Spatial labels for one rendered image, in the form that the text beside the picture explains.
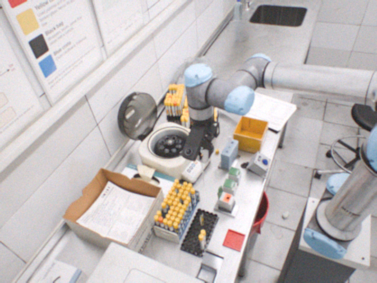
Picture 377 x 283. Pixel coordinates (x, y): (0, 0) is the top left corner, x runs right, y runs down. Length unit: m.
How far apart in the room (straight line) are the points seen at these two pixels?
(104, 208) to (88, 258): 0.19
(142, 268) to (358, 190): 0.54
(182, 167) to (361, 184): 0.71
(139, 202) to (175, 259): 0.25
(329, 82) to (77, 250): 1.01
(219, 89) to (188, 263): 0.63
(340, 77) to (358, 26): 2.53
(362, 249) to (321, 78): 0.63
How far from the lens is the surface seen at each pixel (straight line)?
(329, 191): 1.00
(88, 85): 1.11
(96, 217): 1.20
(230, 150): 1.25
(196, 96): 0.79
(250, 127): 1.44
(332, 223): 0.87
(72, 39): 1.07
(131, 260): 0.81
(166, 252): 1.13
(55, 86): 1.04
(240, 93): 0.73
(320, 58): 3.43
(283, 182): 2.40
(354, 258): 1.15
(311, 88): 0.77
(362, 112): 2.10
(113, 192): 1.23
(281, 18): 2.90
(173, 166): 1.19
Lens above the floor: 1.90
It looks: 45 degrees down
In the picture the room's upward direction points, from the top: 7 degrees counter-clockwise
